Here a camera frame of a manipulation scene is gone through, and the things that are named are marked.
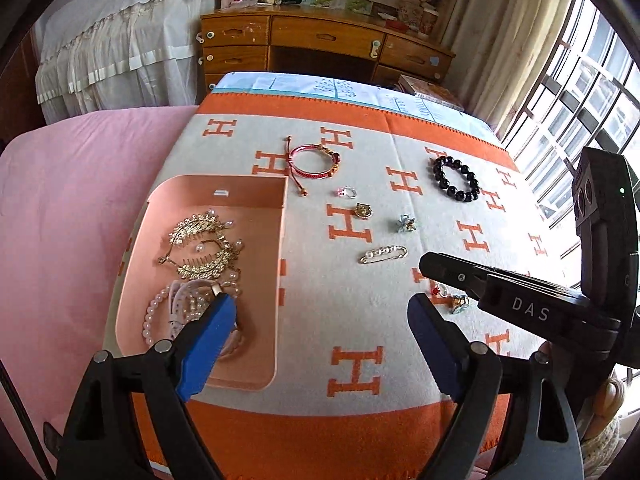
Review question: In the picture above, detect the black bead bracelet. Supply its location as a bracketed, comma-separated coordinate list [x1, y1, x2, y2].
[432, 155, 482, 204]

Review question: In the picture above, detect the silver blue flower brooch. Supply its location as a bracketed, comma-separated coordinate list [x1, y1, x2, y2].
[397, 214, 416, 233]

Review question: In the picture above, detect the pearl safety pin brooch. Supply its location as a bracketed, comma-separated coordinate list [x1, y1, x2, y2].
[358, 245, 408, 264]

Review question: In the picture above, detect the white smart band watch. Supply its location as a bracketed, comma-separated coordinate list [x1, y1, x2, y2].
[167, 280, 224, 339]

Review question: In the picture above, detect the gold leaf hair comb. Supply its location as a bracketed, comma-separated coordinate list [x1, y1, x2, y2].
[156, 209, 244, 286]

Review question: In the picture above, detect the pink plastic tray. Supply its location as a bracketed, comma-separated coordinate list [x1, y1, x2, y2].
[114, 174, 288, 390]

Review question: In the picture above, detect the red cord bracelet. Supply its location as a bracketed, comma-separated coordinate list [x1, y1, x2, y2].
[283, 134, 343, 198]

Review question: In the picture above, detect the person right hand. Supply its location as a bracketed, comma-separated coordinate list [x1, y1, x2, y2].
[539, 341, 626, 441]

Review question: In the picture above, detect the orange grey H blanket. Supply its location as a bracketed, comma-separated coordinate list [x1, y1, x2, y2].
[102, 90, 572, 480]

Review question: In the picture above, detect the stack of books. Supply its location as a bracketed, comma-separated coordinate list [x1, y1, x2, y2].
[398, 74, 464, 112]

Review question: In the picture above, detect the blue patterned sheet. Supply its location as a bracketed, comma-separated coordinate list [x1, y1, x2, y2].
[208, 72, 499, 146]

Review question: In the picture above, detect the pink bed sheet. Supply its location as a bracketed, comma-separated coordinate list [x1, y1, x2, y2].
[0, 104, 199, 466]

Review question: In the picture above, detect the beige curtain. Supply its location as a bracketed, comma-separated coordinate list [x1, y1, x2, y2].
[442, 0, 572, 136]

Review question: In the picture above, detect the wooden desk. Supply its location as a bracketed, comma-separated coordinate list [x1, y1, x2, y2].
[195, 6, 454, 88]

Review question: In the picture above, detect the white lace covered furniture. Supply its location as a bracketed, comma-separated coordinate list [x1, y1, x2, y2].
[34, 0, 218, 124]

